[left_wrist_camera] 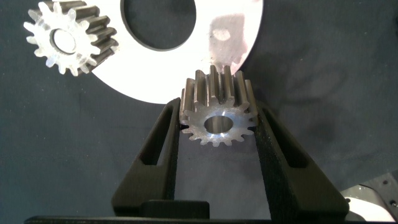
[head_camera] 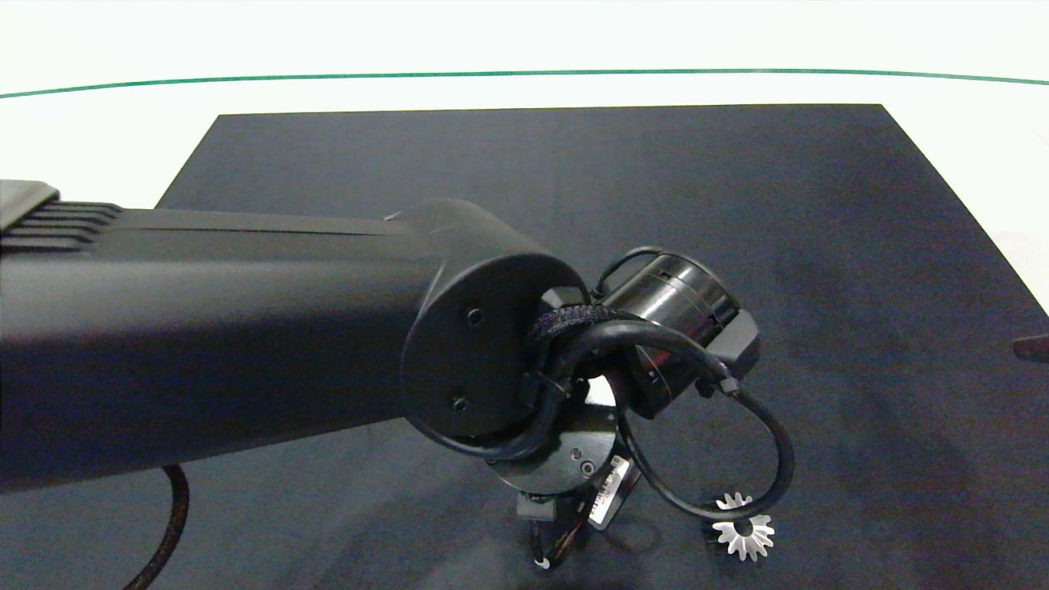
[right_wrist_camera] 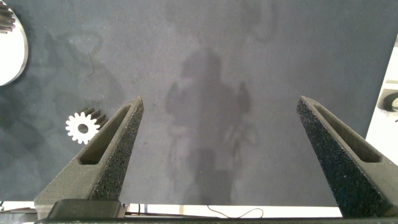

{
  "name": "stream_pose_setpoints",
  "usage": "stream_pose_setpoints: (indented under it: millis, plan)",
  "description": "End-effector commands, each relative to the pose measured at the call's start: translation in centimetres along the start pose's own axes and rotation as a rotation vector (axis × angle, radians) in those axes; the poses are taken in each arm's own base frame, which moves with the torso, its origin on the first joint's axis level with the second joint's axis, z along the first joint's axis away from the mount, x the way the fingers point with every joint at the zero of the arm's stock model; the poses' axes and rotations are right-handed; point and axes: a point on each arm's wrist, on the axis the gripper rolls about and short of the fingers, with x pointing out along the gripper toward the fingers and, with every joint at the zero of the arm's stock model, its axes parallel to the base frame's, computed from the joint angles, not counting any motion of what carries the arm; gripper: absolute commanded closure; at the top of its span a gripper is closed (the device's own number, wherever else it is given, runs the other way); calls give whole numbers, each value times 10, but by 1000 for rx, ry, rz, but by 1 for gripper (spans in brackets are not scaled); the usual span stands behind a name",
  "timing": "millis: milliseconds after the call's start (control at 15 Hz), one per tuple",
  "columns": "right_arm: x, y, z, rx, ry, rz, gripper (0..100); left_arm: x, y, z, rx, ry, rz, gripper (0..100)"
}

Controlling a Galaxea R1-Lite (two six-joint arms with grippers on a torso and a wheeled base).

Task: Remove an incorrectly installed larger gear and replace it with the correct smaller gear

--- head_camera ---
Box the large steel bevel gear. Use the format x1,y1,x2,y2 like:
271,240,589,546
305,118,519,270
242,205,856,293
711,492,776,563

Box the dark rectangular mat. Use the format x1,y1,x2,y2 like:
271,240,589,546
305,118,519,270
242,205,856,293
0,104,1049,590

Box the boxy wrist camera with label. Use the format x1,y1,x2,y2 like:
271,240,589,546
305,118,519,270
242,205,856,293
586,455,643,532

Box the thin black cable with tag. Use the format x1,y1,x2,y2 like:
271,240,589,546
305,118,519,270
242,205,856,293
529,516,593,571

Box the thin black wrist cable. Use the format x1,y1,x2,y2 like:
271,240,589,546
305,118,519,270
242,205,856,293
593,245,666,297

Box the braided black cable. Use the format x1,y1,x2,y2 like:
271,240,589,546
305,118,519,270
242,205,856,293
123,465,192,590

